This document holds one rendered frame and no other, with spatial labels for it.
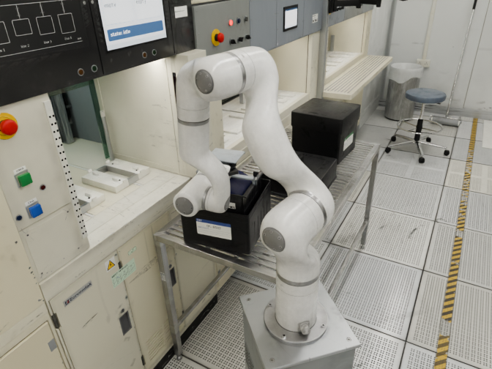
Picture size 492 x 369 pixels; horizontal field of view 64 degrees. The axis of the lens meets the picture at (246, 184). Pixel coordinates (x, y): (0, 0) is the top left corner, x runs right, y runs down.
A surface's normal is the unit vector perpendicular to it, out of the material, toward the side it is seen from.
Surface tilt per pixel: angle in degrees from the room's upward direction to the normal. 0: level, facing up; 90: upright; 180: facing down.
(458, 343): 0
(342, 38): 90
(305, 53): 90
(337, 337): 0
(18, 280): 90
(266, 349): 0
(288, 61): 90
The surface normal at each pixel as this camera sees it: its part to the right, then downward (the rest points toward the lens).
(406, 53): -0.49, 0.43
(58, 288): 0.87, 0.21
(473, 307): -0.03, -0.88
